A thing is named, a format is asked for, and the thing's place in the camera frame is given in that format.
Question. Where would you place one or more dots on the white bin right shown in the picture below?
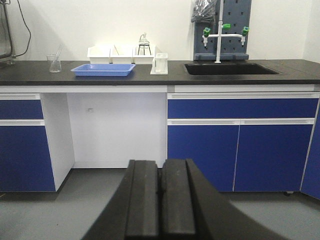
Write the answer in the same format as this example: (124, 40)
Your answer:
(144, 59)

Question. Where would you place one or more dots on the white bin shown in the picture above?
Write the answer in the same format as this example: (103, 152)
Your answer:
(144, 59)
(99, 54)
(121, 54)

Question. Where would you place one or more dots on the blue plastic tray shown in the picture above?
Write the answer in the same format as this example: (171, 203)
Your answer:
(103, 70)

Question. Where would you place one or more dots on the clear glass beaker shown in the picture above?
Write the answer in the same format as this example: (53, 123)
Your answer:
(54, 63)

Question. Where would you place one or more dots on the glass alcohol lamp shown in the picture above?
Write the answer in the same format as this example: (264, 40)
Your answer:
(143, 38)

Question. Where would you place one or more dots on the black lab sink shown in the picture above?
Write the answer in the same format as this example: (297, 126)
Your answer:
(229, 69)

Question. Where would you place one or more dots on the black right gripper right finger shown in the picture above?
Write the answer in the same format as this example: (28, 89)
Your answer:
(192, 209)

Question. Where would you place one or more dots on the black wire tripod stand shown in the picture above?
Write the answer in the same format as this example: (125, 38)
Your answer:
(144, 49)

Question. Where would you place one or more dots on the metal equipment on counter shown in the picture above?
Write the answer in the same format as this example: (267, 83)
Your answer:
(7, 51)

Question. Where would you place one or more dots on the white test tube rack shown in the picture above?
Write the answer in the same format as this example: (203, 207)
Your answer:
(160, 64)

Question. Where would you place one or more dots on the clear glass test tube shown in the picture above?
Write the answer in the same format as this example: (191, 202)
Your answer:
(60, 48)

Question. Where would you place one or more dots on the white bin middle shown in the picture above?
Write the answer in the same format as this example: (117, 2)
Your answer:
(121, 54)

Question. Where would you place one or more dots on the grey pegboard drying rack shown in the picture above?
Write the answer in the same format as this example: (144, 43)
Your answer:
(198, 48)

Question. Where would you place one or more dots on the white lab faucet green knobs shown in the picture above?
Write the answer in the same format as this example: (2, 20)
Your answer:
(230, 33)

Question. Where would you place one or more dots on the plastic bag of pegs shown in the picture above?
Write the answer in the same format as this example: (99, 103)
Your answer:
(204, 11)

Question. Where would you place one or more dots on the blue white lab cabinet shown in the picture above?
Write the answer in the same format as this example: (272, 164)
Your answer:
(242, 141)

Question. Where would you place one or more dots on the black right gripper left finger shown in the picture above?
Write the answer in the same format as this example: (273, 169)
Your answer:
(132, 212)

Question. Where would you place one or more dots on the white bin left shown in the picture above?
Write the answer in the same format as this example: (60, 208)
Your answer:
(99, 54)

